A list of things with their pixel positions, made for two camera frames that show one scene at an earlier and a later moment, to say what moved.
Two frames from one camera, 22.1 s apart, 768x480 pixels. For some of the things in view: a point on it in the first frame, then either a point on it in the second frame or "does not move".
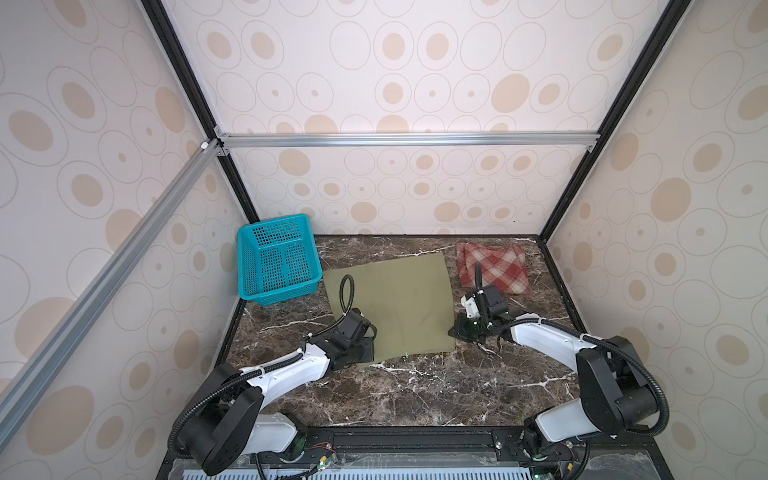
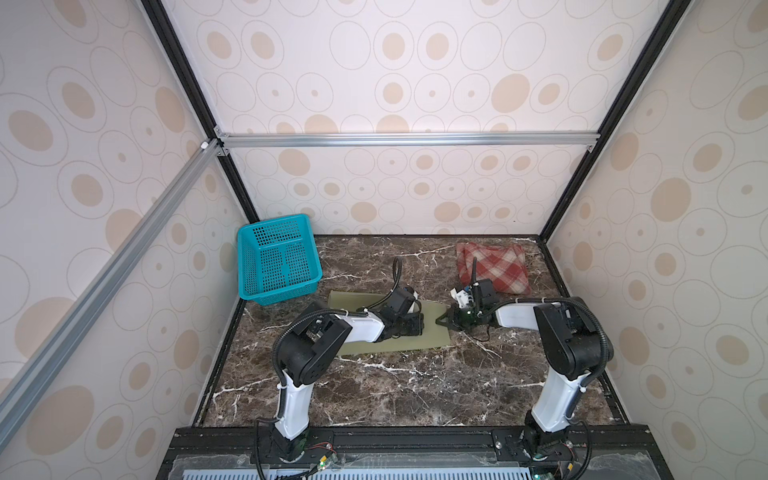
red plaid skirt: [502, 265] does not move
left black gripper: [368, 350] → [417, 325]
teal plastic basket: [277, 260] does not move
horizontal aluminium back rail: [323, 140] does not move
